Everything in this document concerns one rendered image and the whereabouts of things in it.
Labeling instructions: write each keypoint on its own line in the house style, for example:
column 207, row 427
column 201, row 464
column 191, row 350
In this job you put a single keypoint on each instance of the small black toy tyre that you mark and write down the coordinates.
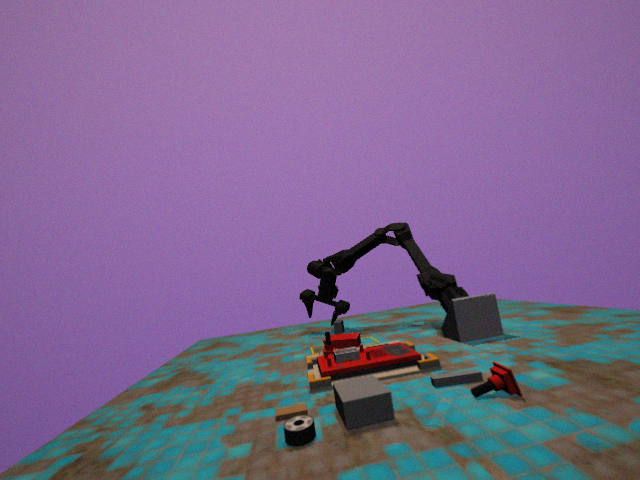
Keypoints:
column 299, row 430

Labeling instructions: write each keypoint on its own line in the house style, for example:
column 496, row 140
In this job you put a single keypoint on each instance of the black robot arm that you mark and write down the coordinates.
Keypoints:
column 438, row 286

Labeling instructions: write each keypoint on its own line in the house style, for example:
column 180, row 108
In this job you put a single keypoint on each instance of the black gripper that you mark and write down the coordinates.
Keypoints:
column 325, row 295

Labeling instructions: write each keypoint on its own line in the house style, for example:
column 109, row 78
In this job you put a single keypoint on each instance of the brown flat bar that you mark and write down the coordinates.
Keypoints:
column 290, row 411

